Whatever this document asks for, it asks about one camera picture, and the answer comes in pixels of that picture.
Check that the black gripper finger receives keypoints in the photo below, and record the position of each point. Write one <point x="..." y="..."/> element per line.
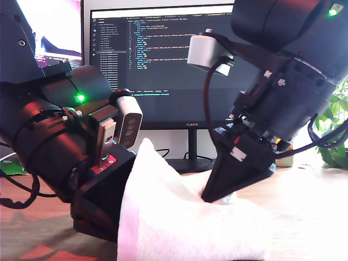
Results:
<point x="236" y="174"/>
<point x="100" y="201"/>

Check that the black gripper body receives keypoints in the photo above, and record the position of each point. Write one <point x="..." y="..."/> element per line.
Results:
<point x="59" y="157"/>
<point x="277" y="114"/>

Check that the white pink tea towel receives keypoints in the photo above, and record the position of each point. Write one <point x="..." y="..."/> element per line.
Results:
<point x="176" y="223"/>

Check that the amber glass jar grey base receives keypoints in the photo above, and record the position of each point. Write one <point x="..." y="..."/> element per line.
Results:
<point x="285" y="162"/>

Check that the green snack bag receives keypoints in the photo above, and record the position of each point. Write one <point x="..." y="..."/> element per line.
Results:
<point x="11" y="168"/>

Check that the green leafy houseplant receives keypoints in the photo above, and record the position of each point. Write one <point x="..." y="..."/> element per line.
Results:
<point x="337" y="108"/>

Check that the wide black monitor with stand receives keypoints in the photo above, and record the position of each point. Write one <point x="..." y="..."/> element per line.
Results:
<point x="163" y="68"/>

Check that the black monitor with terminal screen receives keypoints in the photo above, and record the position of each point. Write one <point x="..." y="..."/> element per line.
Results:
<point x="54" y="21"/>

